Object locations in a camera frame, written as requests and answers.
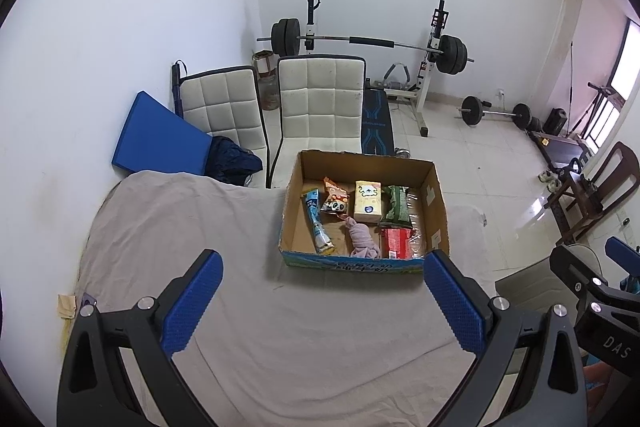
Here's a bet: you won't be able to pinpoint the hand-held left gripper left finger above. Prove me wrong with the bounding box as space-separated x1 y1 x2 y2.
56 248 224 427

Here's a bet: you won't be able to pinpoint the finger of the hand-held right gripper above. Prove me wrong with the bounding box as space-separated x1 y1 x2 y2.
604 236 640 280
549 244 608 308

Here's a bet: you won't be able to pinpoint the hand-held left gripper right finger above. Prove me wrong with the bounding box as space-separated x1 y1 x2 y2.
423 249 588 427

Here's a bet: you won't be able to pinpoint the red packet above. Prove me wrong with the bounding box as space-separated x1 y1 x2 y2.
381 227 413 260

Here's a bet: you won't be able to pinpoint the grey purple cloth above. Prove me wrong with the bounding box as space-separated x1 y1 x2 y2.
342 216 382 258

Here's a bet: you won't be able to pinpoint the green packet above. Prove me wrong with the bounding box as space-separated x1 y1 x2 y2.
379 184 413 228

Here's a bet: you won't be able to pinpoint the yellow white tissue pack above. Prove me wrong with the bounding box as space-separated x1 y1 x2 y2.
353 180 383 224

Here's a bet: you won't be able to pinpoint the light blue long packet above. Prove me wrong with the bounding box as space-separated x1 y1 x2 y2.
300 188 337 256

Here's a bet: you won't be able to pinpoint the orange panda snack packet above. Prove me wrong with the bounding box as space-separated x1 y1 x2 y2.
320 177 351 215

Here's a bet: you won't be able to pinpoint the printed cardboard box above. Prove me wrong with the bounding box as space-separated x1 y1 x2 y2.
278 150 451 278

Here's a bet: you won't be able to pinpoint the person's right forearm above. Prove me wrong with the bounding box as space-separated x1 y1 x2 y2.
582 354 618 403

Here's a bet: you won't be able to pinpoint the dark wooden chair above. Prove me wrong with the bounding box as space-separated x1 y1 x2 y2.
542 141 640 245

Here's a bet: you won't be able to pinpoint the white shoes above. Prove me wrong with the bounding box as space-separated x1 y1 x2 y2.
539 170 563 193

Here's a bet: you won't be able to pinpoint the grey table sheet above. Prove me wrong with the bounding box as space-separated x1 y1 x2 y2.
75 170 501 427

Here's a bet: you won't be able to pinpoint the treadmill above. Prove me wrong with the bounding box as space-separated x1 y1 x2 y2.
530 131 593 168

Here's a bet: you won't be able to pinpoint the black speaker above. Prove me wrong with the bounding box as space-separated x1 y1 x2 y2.
544 107 568 135

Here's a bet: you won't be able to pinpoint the black exercise machine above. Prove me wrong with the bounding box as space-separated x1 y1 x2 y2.
567 40 626 143

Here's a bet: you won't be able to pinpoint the dark blue garment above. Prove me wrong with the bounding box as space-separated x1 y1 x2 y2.
207 136 263 185

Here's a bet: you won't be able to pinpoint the short barbell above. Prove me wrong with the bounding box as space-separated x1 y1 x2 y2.
457 96 533 128

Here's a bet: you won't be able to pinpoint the blue foam mat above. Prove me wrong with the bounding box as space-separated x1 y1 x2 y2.
111 91 213 178

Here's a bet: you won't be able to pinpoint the window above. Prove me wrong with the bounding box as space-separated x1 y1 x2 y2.
607 20 640 108

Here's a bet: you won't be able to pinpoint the white padded chair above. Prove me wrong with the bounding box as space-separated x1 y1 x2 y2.
267 54 368 188
177 66 268 188

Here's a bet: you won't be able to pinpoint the white barbell rack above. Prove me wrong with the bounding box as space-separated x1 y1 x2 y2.
302 0 451 138

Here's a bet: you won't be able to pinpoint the black blue exercise bar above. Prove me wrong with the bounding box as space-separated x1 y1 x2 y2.
171 60 188 115

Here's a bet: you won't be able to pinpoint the long barbell with black plates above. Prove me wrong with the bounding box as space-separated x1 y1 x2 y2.
256 18 476 75

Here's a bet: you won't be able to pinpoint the grey handle exerciser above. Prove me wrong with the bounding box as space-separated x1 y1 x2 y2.
384 63 414 90

